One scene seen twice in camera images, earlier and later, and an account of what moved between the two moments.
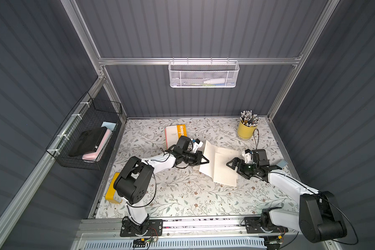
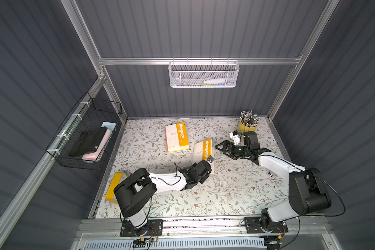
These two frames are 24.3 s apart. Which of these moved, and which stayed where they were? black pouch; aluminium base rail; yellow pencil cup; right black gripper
Moved: right black gripper
Stayed: yellow pencil cup; aluminium base rail; black pouch
